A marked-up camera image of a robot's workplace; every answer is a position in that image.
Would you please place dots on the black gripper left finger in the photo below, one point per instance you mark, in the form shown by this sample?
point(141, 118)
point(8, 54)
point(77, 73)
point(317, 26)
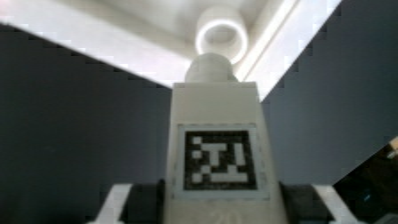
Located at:
point(134, 204)

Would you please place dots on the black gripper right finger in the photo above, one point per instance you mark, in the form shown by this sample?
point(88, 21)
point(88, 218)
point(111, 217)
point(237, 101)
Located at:
point(315, 206)

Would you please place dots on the white table leg with tag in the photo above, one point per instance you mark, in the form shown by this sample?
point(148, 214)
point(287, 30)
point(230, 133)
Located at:
point(223, 189)

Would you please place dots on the white square tabletop part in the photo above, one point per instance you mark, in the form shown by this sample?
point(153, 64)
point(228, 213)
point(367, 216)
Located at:
point(148, 34)

